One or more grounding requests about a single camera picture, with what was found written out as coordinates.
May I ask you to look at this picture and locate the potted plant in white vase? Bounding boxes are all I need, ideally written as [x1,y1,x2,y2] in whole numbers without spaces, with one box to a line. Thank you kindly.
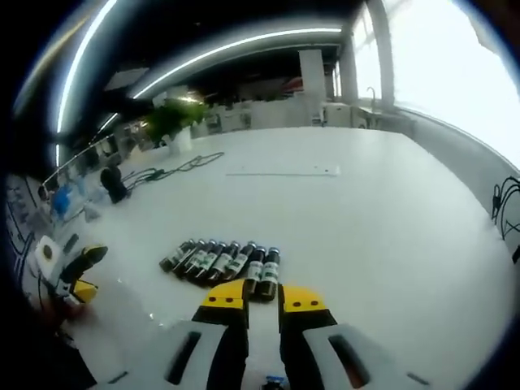
[144,101,206,154]

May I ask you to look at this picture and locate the white low cabinet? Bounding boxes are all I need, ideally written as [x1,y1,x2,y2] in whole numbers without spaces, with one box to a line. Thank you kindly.
[190,95,326,137]

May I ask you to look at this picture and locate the hanging black cables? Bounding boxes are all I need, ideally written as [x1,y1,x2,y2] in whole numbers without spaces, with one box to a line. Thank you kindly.
[491,175,520,245]

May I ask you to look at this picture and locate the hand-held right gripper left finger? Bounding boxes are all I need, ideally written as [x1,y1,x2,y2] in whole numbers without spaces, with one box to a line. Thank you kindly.
[97,279,249,390]

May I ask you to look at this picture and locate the sink with faucet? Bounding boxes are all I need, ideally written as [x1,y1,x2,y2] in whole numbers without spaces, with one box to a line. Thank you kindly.
[357,86,385,131]

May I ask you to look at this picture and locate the black cylinder stand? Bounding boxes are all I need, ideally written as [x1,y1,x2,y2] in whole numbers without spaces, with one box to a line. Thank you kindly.
[100,165,131,205]

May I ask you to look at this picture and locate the person's left hand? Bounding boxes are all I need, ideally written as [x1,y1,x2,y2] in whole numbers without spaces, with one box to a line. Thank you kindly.
[42,298,89,326]

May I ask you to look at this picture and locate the blue cloth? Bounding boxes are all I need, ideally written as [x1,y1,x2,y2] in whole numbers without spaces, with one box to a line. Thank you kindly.
[52,183,85,220]

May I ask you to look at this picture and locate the row of brown medicine bottles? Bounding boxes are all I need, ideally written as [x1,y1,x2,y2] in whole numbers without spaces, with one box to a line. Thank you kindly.
[158,238,282,302]

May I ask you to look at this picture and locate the black table cable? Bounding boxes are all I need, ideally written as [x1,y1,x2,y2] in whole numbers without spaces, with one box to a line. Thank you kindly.
[121,152,225,190]

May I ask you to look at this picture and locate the ceiling light strip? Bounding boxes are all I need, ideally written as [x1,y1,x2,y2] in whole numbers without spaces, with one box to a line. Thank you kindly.
[55,0,119,135]
[133,27,342,101]

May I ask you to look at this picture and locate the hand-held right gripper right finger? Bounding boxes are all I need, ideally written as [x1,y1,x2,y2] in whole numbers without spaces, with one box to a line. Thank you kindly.
[277,284,434,390]

